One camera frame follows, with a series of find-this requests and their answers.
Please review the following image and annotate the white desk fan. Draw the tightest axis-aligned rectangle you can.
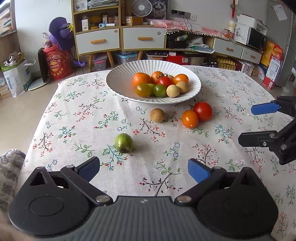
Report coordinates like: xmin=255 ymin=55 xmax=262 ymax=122
xmin=131 ymin=0 xmax=153 ymax=19

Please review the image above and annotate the wall power strip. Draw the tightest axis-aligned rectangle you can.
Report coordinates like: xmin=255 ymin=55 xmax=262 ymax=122
xmin=171 ymin=10 xmax=198 ymax=22

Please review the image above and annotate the red snack bucket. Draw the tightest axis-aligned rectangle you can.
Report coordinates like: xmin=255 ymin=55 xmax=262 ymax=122
xmin=43 ymin=45 xmax=73 ymax=80

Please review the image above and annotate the black panel on white base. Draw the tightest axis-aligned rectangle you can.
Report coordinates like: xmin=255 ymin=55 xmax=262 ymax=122
xmin=28 ymin=47 xmax=51 ymax=91

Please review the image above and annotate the small orange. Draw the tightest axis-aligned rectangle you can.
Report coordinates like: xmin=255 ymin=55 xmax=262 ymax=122
xmin=151 ymin=71 xmax=165 ymax=84

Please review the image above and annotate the yellow red carton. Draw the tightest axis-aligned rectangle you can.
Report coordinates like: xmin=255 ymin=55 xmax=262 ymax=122
xmin=260 ymin=41 xmax=284 ymax=67

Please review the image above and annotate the small white drawer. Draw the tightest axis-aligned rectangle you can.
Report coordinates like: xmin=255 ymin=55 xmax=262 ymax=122
xmin=214 ymin=38 xmax=243 ymax=58
xmin=241 ymin=47 xmax=262 ymax=64

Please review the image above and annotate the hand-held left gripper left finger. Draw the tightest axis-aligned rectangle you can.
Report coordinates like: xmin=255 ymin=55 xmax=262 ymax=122
xmin=22 ymin=156 xmax=114 ymax=207

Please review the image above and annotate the white paper shopping bag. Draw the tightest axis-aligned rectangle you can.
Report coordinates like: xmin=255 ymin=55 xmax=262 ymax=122
xmin=1 ymin=58 xmax=36 ymax=98

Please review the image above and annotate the brownish green tomato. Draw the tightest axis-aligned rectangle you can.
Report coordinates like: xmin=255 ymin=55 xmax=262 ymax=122
xmin=135 ymin=83 xmax=152 ymax=98

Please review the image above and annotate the white red carton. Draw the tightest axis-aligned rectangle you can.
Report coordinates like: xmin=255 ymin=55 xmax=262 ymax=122
xmin=262 ymin=57 xmax=282 ymax=90

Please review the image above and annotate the white ribbed plate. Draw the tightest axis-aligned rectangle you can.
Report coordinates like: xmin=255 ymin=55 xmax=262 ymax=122
xmin=106 ymin=60 xmax=201 ymax=105

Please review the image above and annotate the grey checked cloth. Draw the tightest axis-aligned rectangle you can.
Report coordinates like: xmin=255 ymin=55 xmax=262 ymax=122
xmin=0 ymin=149 xmax=26 ymax=212

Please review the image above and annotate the long wooden bench cabinet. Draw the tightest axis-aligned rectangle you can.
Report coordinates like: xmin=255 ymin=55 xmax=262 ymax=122
xmin=165 ymin=30 xmax=263 ymax=65

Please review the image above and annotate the pink cloth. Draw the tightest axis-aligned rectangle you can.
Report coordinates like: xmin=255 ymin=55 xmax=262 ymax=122
xmin=148 ymin=19 xmax=234 ymax=39

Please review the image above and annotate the egg tray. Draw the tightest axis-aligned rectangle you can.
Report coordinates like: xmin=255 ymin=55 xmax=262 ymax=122
xmin=216 ymin=58 xmax=237 ymax=70

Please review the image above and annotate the purple hat toy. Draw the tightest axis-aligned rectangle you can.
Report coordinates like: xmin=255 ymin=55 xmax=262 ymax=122
xmin=48 ymin=17 xmax=75 ymax=51

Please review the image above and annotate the white drawer orange handle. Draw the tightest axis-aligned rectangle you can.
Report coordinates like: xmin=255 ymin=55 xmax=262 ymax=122
xmin=123 ymin=28 xmax=166 ymax=50
xmin=75 ymin=30 xmax=120 ymax=54

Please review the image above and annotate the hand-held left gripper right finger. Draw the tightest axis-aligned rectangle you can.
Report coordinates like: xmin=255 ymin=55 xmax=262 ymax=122
xmin=174 ymin=159 xmax=266 ymax=205

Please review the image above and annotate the tall wooden shelf cabinet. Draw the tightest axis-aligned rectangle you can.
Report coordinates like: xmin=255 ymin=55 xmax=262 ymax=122
xmin=71 ymin=0 xmax=122 ymax=72

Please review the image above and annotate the stack of papers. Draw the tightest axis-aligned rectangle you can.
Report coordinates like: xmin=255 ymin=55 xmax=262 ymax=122
xmin=87 ymin=0 xmax=119 ymax=9

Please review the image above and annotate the orange tomato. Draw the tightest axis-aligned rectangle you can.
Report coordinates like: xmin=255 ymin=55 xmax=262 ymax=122
xmin=172 ymin=74 xmax=189 ymax=85
xmin=181 ymin=110 xmax=199 ymax=128

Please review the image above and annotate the floral tablecloth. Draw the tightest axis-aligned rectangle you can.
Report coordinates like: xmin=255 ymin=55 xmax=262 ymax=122
xmin=16 ymin=65 xmax=296 ymax=241

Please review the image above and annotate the white box on microwave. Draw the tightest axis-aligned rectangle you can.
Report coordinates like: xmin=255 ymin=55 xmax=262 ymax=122
xmin=238 ymin=14 xmax=270 ymax=29

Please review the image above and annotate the white appliance box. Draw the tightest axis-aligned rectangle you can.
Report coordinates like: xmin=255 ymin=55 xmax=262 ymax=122
xmin=74 ymin=0 xmax=88 ymax=11

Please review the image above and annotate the framed cat picture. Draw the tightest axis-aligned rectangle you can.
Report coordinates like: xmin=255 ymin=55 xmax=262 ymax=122
xmin=151 ymin=0 xmax=171 ymax=20

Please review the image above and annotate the low wooden drawer cabinet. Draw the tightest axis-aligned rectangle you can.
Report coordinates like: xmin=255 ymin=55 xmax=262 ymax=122
xmin=120 ymin=24 xmax=167 ymax=61

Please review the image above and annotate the clear storage box blue lid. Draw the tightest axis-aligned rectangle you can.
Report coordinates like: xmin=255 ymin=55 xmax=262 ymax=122
xmin=115 ymin=52 xmax=138 ymax=66

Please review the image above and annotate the white microwave oven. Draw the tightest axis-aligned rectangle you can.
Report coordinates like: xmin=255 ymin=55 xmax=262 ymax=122
xmin=233 ymin=22 xmax=267 ymax=50

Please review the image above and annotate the large orange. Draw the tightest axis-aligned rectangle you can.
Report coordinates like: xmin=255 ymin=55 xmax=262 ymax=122
xmin=132 ymin=72 xmax=152 ymax=87

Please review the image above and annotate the wooden bookshelf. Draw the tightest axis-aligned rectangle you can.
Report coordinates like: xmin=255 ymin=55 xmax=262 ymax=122
xmin=0 ymin=0 xmax=18 ymax=58

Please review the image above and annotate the grey refrigerator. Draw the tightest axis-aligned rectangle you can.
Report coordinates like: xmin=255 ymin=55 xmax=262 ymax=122
xmin=266 ymin=0 xmax=296 ymax=87

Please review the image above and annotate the red hanging ornament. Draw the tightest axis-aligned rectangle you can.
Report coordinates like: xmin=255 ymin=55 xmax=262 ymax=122
xmin=230 ymin=0 xmax=238 ymax=19

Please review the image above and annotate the red tomato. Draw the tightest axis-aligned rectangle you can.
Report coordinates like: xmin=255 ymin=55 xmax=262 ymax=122
xmin=157 ymin=76 xmax=173 ymax=88
xmin=193 ymin=101 xmax=213 ymax=121

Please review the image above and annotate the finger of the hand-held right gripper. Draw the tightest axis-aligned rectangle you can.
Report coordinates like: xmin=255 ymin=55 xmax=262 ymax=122
xmin=251 ymin=96 xmax=296 ymax=117
xmin=238 ymin=120 xmax=296 ymax=165

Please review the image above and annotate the cardboard box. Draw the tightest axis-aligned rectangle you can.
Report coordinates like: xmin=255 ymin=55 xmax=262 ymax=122
xmin=125 ymin=17 xmax=144 ymax=26

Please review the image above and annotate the black box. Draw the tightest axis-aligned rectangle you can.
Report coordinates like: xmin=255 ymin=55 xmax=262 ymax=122
xmin=167 ymin=40 xmax=187 ymax=49

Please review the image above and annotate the red flat box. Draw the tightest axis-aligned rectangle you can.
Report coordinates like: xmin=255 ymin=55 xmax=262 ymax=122
xmin=168 ymin=56 xmax=189 ymax=65

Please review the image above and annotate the white red box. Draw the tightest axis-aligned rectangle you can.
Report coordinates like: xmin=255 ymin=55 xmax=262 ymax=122
xmin=238 ymin=61 xmax=255 ymax=76

